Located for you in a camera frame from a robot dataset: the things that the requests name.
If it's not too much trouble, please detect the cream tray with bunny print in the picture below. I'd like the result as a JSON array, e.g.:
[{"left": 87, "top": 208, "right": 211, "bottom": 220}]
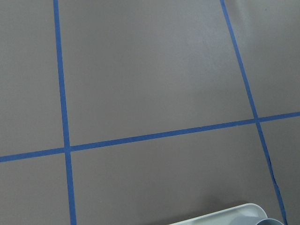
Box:
[{"left": 172, "top": 203, "right": 268, "bottom": 225}]

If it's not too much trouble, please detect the grey plastic cup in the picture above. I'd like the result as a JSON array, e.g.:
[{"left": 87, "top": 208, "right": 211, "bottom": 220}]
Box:
[{"left": 254, "top": 218, "right": 284, "bottom": 225}]

